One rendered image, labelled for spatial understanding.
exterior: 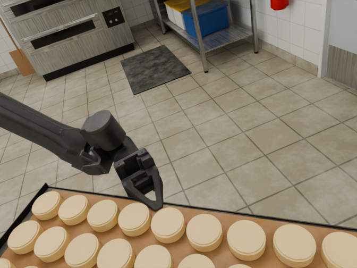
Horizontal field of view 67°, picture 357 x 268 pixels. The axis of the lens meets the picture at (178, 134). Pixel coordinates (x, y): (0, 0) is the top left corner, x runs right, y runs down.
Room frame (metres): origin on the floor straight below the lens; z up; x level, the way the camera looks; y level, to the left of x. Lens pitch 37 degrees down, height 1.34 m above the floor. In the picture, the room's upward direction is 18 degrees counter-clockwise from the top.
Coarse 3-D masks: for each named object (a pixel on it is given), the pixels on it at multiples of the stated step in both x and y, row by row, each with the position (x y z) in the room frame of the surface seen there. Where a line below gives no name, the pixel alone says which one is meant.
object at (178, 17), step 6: (198, 0) 3.81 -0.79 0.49; (204, 0) 3.72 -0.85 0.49; (210, 0) 3.64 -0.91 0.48; (174, 6) 3.88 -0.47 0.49; (180, 6) 3.78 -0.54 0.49; (186, 6) 3.68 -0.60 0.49; (174, 12) 3.87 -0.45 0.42; (180, 12) 3.61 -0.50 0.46; (180, 18) 3.64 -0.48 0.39; (180, 24) 3.72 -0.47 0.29
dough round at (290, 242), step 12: (288, 228) 0.19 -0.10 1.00; (300, 228) 0.18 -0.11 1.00; (276, 240) 0.17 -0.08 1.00; (288, 240) 0.17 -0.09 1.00; (300, 240) 0.17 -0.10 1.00; (312, 240) 0.16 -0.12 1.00; (276, 252) 0.16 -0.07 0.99; (288, 252) 0.16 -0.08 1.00; (300, 252) 0.15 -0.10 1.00; (312, 252) 0.15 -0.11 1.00; (288, 264) 0.15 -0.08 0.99; (300, 264) 0.14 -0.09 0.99
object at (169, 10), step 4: (172, 0) 4.30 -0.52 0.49; (176, 0) 4.22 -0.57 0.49; (180, 0) 4.14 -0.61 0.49; (184, 0) 4.06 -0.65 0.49; (188, 0) 4.02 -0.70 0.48; (168, 4) 4.11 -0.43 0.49; (172, 4) 4.04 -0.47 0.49; (168, 8) 4.15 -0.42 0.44; (168, 12) 4.23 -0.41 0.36; (172, 12) 4.01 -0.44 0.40; (168, 16) 4.32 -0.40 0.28; (172, 16) 4.04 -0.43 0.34; (172, 20) 4.11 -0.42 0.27
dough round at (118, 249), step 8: (112, 240) 0.24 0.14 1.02; (120, 240) 0.24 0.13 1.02; (104, 248) 0.23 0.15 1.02; (112, 248) 0.23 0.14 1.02; (120, 248) 0.22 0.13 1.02; (128, 248) 0.22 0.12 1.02; (104, 256) 0.22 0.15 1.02; (112, 256) 0.22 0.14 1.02; (120, 256) 0.21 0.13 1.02; (128, 256) 0.21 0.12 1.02; (104, 264) 0.21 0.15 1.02; (112, 264) 0.20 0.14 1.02; (120, 264) 0.20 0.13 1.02; (128, 264) 0.20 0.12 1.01
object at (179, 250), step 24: (72, 192) 0.38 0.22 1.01; (192, 216) 0.26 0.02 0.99; (216, 216) 0.24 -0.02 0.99; (240, 216) 0.23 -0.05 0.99; (144, 240) 0.24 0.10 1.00; (24, 264) 0.26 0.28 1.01; (48, 264) 0.24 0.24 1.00; (96, 264) 0.22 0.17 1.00; (216, 264) 0.18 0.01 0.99; (264, 264) 0.16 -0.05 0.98; (312, 264) 0.14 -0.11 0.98
